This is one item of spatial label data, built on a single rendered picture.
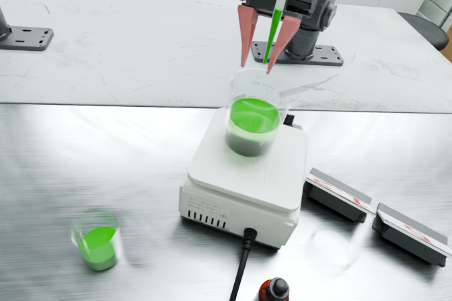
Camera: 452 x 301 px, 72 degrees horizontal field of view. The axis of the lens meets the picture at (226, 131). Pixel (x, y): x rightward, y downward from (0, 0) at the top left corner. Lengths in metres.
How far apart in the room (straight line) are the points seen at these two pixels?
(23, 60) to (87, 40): 0.12
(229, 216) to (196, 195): 0.04
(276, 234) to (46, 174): 0.29
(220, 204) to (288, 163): 0.09
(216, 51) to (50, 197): 0.42
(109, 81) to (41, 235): 0.28
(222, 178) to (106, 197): 0.16
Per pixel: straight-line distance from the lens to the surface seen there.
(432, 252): 0.46
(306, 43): 0.68
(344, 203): 0.43
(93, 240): 0.37
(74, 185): 0.44
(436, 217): 0.53
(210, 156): 0.34
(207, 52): 0.67
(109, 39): 0.70
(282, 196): 0.33
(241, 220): 0.35
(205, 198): 0.34
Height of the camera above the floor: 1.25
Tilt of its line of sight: 45 degrees down
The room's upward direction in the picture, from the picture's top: 11 degrees clockwise
